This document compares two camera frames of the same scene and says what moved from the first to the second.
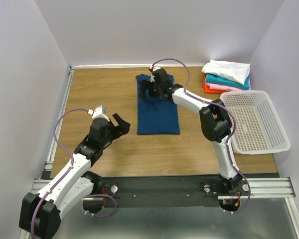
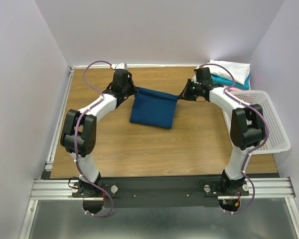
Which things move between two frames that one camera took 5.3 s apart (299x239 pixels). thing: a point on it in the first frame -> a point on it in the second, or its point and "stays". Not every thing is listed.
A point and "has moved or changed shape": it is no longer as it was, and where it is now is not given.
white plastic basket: x=259 y=128 stays
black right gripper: x=146 y=84 -> x=185 y=94
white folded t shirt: x=235 y=72 stays
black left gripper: x=123 y=128 -> x=133 y=89
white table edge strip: x=110 y=65 stays
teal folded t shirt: x=216 y=79 stays
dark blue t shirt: x=155 y=116 has moved or changed shape
